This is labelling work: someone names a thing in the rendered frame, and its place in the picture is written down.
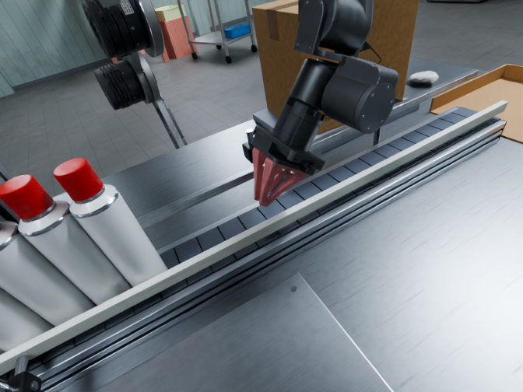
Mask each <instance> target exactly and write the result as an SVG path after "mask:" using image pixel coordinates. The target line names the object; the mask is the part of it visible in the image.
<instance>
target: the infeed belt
mask: <svg viewBox="0 0 523 392"><path fill-rule="evenodd" d="M477 113H478V111H475V110H471V109H468V108H465V107H460V108H458V109H457V110H454V111H452V112H450V113H449V114H446V115H444V116H443V117H439V118H438V119H436V120H434V121H431V122H430V123H428V124H425V125H424V126H422V127H420V128H417V129H416V130H414V131H411V132H410V133H407V134H405V135H403V136H401V138H400V137H399V138H397V139H395V140H393V141H391V142H389V143H387V144H385V145H383V146H381V147H379V148H377V149H374V150H373V151H370V152H368V153H366V154H364V155H362V156H360V157H358V158H356V159H354V160H352V161H350V162H348V163H346V164H344V165H342V166H339V167H337V168H335V169H333V170H331V171H329V172H327V173H325V174H323V175H321V176H319V177H317V178H315V179H313V180H311V182H310V181H309V182H306V183H305V184H302V185H300V186H299V187H296V188H294V189H293V190H291V191H288V192H286V193H285V194H282V195H280V196H278V197H277V199H275V200H274V201H273V202H272V203H271V204H270V205H268V206H267V207H265V206H260V205H259V206H258V207H257V208H258V209H256V208H253V209H252V210H250V211H248V212H245V213H244V214H242V215H239V216H238V218H237V217H235V218H233V219H231V220H229V221H227V222H225V223H223V224H221V225H219V226H218V228H219V230H218V229H217V227H215V228H213V229H211V230H209V231H206V232H204V233H202V234H200V235H198V236H197V239H198V241H197V240H196V238H195V237H194V238H192V239H190V240H188V241H186V242H184V243H182V244H180V245H178V246H176V247H175V250H176V252H175V251H174V248H171V249H169V250H167V251H165V252H163V253H161V254H159V256H160V257H161V259H162V260H163V262H164V264H165V265H166V266H167V268H168V269H171V268H173V267H175V266H177V265H179V264H181V263H183V262H185V261H187V260H189V259H191V258H193V257H195V256H197V255H199V254H201V253H202V252H204V251H206V250H208V249H210V248H212V247H214V246H216V245H218V244H220V243H222V242H224V241H226V240H228V239H230V238H232V237H234V236H236V235H238V234H240V233H242V232H244V231H246V230H248V229H250V228H251V227H253V226H256V225H257V224H259V223H261V222H264V221H265V220H267V219H270V218H271V217H273V216H275V215H278V214H279V213H281V212H284V211H285V210H287V209H289V208H292V207H293V206H295V205H298V204H299V203H301V202H302V201H305V200H307V199H308V198H311V197H313V196H315V195H316V194H319V193H321V192H322V191H325V190H327V189H329V188H330V187H333V186H335V185H336V184H339V183H341V182H343V181H344V180H347V179H348V178H350V177H352V176H354V175H356V174H358V173H360V172H362V171H364V170H366V169H368V168H370V167H372V166H374V165H376V164H378V163H380V162H382V161H384V160H386V159H388V158H390V157H392V156H394V155H396V154H397V153H399V152H401V151H403V150H405V149H407V148H409V147H411V146H413V145H415V144H417V143H419V142H421V141H423V140H425V139H427V138H429V137H431V136H433V135H435V134H437V133H439V132H441V131H443V130H445V129H446V128H449V127H450V126H452V125H454V124H457V123H458V122H460V121H463V120H464V119H466V118H468V117H471V116H472V115H474V114H477ZM499 120H500V118H499V117H495V116H494V117H491V118H490V119H489V120H487V121H484V122H483V123H481V124H478V125H476V126H475V127H474V128H471V129H469V130H467V131H465V132H463V133H461V134H460V135H458V136H456V137H454V138H452V139H450V140H448V141H446V142H444V143H443V144H441V145H439V146H437V147H435V148H433V149H431V150H429V151H428V152H425V153H424V154H422V155H420V156H417V157H416V158H414V159H412V160H410V161H408V162H407V163H404V164H402V165H401V166H398V167H397V168H395V169H393V170H391V171H389V172H387V173H385V174H383V175H382V176H380V177H378V178H376V179H374V180H372V181H370V182H368V183H366V184H364V185H363V186H361V187H358V188H357V189H355V190H353V191H351V192H349V193H348V194H345V195H343V196H342V197H340V198H337V199H336V200H334V201H332V202H330V203H328V204H326V205H324V206H322V207H320V208H319V209H317V210H315V211H313V212H311V213H309V214H307V215H305V216H304V217H302V218H300V219H298V220H296V221H294V222H291V223H290V224H289V225H287V226H284V227H283V228H281V229H278V230H276V231H275V232H274V233H271V234H269V235H267V236H265V237H263V238H261V239H260V240H258V241H256V242H254V243H252V244H250V245H248V246H246V247H245V248H243V249H241V250H239V251H237V252H235V253H233V254H231V255H230V256H228V257H225V258H224V259H222V260H220V261H217V262H216V263H214V264H212V265H210V266H208V267H207V268H204V269H202V270H201V271H199V272H197V273H195V274H193V275H191V276H189V277H187V278H185V279H184V280H182V281H180V282H178V283H176V284H174V285H172V286H170V287H168V288H167V289H164V290H163V291H161V292H158V293H157V294H155V295H153V296H151V297H149V298H148V299H145V300H143V301H142V302H140V303H138V304H136V305H134V306H132V307H130V308H128V309H126V310H124V311H122V312H121V313H119V314H117V315H115V316H113V317H111V318H109V319H107V320H105V321H104V322H102V323H100V324H98V325H96V326H94V327H92V328H90V329H89V330H87V331H84V332H82V333H81V334H78V335H76V336H75V337H74V338H71V339H69V340H67V341H65V342H63V343H61V344H60V345H58V346H56V347H54V348H52V349H50V350H48V351H46V352H45V353H43V354H41V355H39V356H37V357H36V358H34V359H31V360H30V364H29V370H28V372H30V371H32V370H34V369H36V368H37V367H39V366H42V365H43V364H45V363H46V362H49V361H51V360H52V359H55V358H56V357H58V356H60V355H62V354H64V353H66V352H67V351H69V350H71V349H73V348H75V347H77V346H78V345H81V344H82V343H84V342H86V341H88V340H90V339H91V338H94V337H96V336H97V335H99V334H101V333H103V332H105V331H107V330H109V329H111V328H112V327H114V326H116V325H118V324H120V323H121V322H123V321H125V320H127V319H129V318H131V317H133V316H134V315H136V314H138V313H141V312H142V311H143V310H146V309H148V308H150V307H151V306H154V305H155V304H157V303H159V302H161V301H163V300H165V299H166V298H168V297H170V296H172V295H174V294H176V293H177V292H180V291H181V290H183V289H186V288H187V287H188V286H190V285H193V284H195V283H196V282H198V281H200V280H202V279H204V278H206V277H208V276H210V275H211V274H213V273H215V272H217V271H219V270H220V269H222V268H225V267H226V266H228V265H230V264H232V263H233V262H235V261H238V260H240V259H241V258H242V257H245V256H247V255H249V254H251V253H253V252H254V251H256V250H258V249H260V248H262V247H263V246H265V245H267V244H269V243H271V242H273V241H275V240H277V239H278V238H280V237H282V236H285V235H286V234H287V233H290V232H292V231H294V230H295V229H297V228H299V227H301V226H303V225H305V224H307V223H309V222H310V221H312V220H314V219H316V218H318V217H319V216H321V215H324V214H325V213H327V212H330V211H331V210H332V209H334V208H337V207H339V206H340V205H342V204H344V203H346V202H348V201H350V200H352V199H353V198H355V197H357V196H359V195H361V194H362V193H364V192H366V191H369V190H370V189H372V188H374V187H376V186H377V185H379V184H382V183H384V182H385V181H386V180H389V179H391V178H393V177H395V176H396V175H398V174H400V173H402V172H404V171H406V170H407V169H409V168H411V167H413V166H415V165H417V164H418V163H421V162H422V161H424V160H426V159H429V158H430V157H431V156H434V155H436V154H438V153H439V152H441V151H443V150H445V149H447V148H449V147H451V146H452V145H454V144H456V143H458V142H460V141H461V140H463V139H465V138H467V137H469V136H471V135H473V134H475V133H476V132H478V131H481V130H483V129H484V128H486V127H488V126H490V125H491V124H494V123H495V122H497V121H499ZM15 369H16V368H15ZM15 369H12V370H10V371H8V372H7V373H4V374H2V375H1V376H0V379H2V380H4V381H6V380H8V379H10V378H11V377H13V376H14V373H15Z"/></svg>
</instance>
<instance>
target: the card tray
mask: <svg viewBox="0 0 523 392"><path fill-rule="evenodd" d="M501 100H503V101H507V102H508V103H507V106H506V108H505V111H504V112H502V113H500V114H498V115H496V116H495V117H499V118H500V119H501V120H503V121H507V123H506V125H505V128H504V130H503V133H502V135H501V137H504V138H508V139H510V140H513V141H516V142H520V143H522V144H523V66H520V65H511V64H505V65H503V66H501V67H499V68H496V69H494V70H493V71H491V72H487V73H486V74H484V75H481V76H479V77H477V78H475V79H473V80H470V81H468V82H466V83H464V84H462V85H460V86H457V87H455V88H453V89H450V90H448V91H447V92H445V93H442V94H440V95H438V96H435V97H433V99H432V102H431V105H430V112H429V113H432V114H436V115H438V114H441V113H443V112H445V111H446V110H449V109H451V108H452V107H465V108H468V109H471V110H475V111H478V112H480V111H482V110H485V109H486V108H488V107H491V106H493V105H494V104H495V103H498V102H500V101H501Z"/></svg>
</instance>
